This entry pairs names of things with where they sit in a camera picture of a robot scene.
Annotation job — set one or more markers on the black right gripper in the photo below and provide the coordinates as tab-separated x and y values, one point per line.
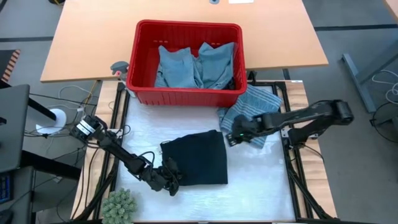
248	126

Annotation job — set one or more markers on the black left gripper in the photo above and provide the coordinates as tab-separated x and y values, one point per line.
166	180

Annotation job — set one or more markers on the striped blue-green towel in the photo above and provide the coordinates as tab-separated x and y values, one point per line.
248	107

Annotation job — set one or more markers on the black garment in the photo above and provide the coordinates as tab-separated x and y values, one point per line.
199	158

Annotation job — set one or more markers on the red plastic bin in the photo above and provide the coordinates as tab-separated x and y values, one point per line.
146	62

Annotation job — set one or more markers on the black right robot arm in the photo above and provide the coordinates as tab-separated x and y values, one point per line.
304	115

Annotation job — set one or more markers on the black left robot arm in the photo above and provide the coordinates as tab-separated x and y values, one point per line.
118	152

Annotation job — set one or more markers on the green artificial plant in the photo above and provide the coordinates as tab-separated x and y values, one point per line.
119	207

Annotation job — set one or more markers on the light blue garment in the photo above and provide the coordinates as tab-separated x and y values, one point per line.
180	70

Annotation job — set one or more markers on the light wooden desk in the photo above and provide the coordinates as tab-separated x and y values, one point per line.
280	37
394	4

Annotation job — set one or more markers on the black desk beam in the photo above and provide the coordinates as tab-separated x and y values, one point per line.
49	165

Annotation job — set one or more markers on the white round stand base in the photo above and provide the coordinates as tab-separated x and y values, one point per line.
59	121

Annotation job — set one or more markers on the clear spray bottle grey trigger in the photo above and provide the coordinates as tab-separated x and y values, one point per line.
119	67

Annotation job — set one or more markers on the grey metal table leg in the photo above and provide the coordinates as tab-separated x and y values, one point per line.
357	79

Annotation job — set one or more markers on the white paper sheet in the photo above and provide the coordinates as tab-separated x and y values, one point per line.
241	1

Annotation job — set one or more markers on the grey desk grommet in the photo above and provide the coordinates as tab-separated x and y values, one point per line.
214	1

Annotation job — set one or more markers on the black stand pole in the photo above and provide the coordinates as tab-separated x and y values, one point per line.
40	107

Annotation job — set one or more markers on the dark grey monitor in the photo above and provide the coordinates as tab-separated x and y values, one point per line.
14	130

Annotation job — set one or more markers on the orange black striped mat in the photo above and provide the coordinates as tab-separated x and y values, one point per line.
12	63

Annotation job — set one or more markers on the black floor object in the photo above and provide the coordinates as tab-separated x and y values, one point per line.
56	1

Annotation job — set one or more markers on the silver metal bracket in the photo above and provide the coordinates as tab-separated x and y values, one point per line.
285	132

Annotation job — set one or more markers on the black aluminium table frame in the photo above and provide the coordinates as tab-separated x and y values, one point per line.
294	186

